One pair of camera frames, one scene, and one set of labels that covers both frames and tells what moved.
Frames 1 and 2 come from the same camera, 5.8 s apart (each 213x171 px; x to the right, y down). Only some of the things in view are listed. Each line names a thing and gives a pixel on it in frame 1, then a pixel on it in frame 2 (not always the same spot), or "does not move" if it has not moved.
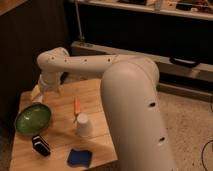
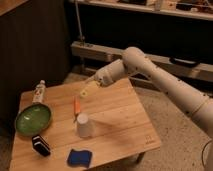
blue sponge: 79,158 does not move
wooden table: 77,137 does not move
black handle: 185,62 does not move
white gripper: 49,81 → 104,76
